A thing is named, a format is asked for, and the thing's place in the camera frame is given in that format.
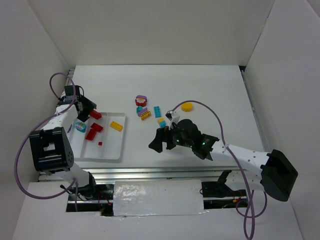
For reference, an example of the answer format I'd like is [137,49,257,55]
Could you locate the teal frog brick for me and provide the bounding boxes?
[74,121,87,133]

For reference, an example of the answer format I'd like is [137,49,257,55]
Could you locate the red long brick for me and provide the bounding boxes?
[85,128,97,141]

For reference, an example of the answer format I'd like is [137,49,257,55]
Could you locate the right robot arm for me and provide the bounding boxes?
[148,119,298,202]

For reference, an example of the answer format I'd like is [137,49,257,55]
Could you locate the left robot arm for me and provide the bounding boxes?
[28,85,97,200]

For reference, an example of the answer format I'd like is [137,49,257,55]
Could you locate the yellow teal small brick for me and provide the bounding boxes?
[157,118,167,128]

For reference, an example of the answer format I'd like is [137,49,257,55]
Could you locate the yellow round brick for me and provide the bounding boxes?
[181,102,194,112]

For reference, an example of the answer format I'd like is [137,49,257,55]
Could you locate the yellow striped brick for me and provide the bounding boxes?
[140,110,151,121]

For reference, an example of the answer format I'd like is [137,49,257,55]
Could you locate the teal flat brick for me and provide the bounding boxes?
[153,106,162,118]

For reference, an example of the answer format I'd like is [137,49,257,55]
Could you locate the teal purple brick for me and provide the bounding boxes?
[136,106,148,117]

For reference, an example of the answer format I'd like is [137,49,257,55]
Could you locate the white divided tray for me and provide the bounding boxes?
[67,112,126,163]

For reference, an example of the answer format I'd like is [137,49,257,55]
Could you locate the purple red flower brick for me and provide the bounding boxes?
[135,95,148,107]

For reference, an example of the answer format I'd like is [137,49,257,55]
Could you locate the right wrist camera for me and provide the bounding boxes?
[165,110,180,130]

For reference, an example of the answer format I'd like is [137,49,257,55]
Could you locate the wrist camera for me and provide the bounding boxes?
[165,110,180,130]
[63,85,84,103]

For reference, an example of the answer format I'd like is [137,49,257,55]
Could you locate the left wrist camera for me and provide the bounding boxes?
[63,85,84,103]

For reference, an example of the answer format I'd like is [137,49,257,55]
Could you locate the aluminium frame rail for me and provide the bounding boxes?
[86,166,239,183]

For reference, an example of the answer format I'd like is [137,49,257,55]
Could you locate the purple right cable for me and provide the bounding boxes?
[172,100,268,240]

